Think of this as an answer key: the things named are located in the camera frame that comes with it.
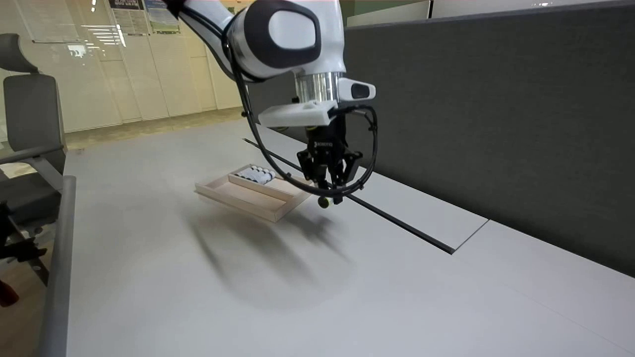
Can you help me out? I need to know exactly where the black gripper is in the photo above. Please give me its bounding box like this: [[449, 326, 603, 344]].
[[298, 118, 363, 192]]

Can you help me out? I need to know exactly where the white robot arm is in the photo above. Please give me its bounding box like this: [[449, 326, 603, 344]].
[[163, 0, 375, 197]]

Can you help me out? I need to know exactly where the wooden compartment tray box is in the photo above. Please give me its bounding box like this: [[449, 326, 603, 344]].
[[195, 164, 308, 221]]

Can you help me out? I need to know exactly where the grey office chair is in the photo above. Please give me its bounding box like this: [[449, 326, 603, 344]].
[[0, 33, 76, 285]]

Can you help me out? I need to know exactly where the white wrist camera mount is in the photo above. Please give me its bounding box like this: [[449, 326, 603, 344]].
[[258, 71, 377, 126]]

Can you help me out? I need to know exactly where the grey desk cable cover panel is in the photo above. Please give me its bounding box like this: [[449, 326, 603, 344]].
[[244, 126, 490, 255]]

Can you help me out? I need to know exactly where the grey fabric partition wall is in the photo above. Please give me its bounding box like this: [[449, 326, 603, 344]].
[[250, 1, 635, 277]]

